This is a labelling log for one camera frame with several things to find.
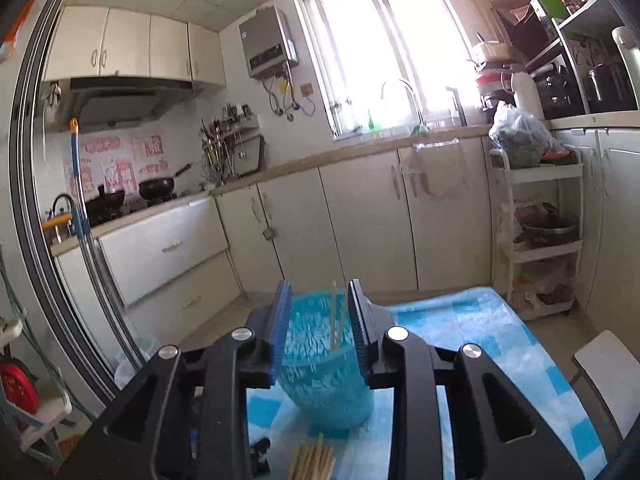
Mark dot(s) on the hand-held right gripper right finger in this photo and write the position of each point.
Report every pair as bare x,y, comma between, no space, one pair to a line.
358,340

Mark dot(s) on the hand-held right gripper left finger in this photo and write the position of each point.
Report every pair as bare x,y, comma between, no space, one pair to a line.
279,340

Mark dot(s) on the long wooden chopstick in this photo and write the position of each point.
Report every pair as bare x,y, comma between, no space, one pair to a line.
340,327

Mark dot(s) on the blue perforated plastic basket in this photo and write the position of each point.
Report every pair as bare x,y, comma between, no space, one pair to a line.
320,390

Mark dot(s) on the pile of wooden chopsticks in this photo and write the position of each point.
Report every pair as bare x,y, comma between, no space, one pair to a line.
310,462

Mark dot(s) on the cream base cabinets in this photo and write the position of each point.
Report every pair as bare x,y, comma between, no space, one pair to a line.
360,225

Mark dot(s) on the blue checked plastic tablecloth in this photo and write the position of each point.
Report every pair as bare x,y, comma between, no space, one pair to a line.
475,340

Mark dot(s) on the cream drawer cabinet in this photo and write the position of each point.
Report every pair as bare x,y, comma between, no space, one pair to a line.
165,260

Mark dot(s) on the cutting board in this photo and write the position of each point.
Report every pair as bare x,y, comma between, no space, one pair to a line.
250,157

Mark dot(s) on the clear hanging plastic bag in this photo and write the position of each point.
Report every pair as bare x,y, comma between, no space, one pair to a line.
435,170

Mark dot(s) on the black frying pan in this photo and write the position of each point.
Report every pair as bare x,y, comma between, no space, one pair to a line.
157,187

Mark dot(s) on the green bottle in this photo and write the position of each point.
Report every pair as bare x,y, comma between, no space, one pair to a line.
370,122

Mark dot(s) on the metal bowl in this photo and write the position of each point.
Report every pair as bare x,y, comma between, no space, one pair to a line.
550,230

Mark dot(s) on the black wok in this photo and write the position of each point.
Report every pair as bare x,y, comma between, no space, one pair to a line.
105,202

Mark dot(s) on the white storage rack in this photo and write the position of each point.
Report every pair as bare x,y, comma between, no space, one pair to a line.
45,410

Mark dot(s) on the white stool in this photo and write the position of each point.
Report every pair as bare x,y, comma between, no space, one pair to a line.
607,365

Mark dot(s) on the white tiered trolley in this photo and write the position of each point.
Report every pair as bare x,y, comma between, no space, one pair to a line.
545,172

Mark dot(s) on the steel kettle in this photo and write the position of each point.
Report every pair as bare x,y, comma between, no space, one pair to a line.
57,220

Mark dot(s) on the straight chrome faucet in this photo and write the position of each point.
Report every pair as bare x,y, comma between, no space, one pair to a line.
457,105

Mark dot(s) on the plastic bag of greens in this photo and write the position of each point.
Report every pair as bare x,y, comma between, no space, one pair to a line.
520,140

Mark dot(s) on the curved chrome faucet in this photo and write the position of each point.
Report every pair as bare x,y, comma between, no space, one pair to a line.
400,82

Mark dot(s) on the red round item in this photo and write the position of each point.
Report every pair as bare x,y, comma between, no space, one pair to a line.
17,387

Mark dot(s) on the range hood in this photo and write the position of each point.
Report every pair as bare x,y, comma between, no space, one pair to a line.
120,105

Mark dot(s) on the kitchen window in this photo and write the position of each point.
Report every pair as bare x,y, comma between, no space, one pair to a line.
390,50

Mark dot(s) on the cream tall side cabinets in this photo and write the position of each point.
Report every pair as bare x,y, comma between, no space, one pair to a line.
615,200

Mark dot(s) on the white thermos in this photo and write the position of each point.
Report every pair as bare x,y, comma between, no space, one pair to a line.
527,92

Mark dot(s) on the stack of food containers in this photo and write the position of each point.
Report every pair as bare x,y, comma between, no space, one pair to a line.
492,70

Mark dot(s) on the black pot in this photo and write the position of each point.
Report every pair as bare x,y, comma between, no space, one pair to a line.
607,85

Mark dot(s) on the dark shelf unit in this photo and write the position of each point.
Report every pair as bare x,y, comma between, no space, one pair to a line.
575,25

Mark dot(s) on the wall utensil rack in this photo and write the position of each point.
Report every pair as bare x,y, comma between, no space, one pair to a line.
220,140

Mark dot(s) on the pink wall stickers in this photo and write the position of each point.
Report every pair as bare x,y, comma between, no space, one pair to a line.
120,165

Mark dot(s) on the grey wall water heater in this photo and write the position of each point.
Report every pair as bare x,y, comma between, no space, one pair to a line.
267,42

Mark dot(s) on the sliding door frame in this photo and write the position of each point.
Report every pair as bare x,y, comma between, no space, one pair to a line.
27,160

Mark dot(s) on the white wall cabinet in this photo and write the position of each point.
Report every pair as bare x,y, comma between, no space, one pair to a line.
125,45

